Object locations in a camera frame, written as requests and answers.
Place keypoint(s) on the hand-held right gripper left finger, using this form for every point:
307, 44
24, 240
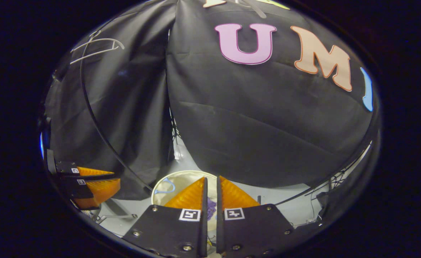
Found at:
204, 229

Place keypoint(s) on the purple ribbed shirt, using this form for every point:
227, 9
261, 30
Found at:
211, 208

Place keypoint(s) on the black clothes rack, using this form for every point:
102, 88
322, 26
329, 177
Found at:
113, 150

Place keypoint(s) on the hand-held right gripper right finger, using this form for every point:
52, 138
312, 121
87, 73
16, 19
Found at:
220, 229

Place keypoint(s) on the cream laundry hamper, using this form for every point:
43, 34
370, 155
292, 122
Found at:
181, 181

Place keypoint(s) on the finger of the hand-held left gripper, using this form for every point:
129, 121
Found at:
67, 168
74, 188

